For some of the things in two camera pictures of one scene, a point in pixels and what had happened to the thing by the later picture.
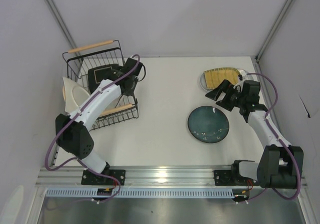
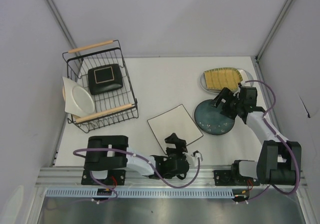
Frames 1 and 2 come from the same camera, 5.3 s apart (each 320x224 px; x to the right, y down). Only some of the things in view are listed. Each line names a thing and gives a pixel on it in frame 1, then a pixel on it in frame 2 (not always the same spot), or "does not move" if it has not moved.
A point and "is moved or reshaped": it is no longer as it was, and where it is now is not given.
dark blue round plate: (208, 123) is moved or reshaped
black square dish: (96, 75) does not move
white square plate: (75, 95) does not move
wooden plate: (63, 93) does not move
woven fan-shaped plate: (215, 77) does not move
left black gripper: (110, 75) -> (175, 148)
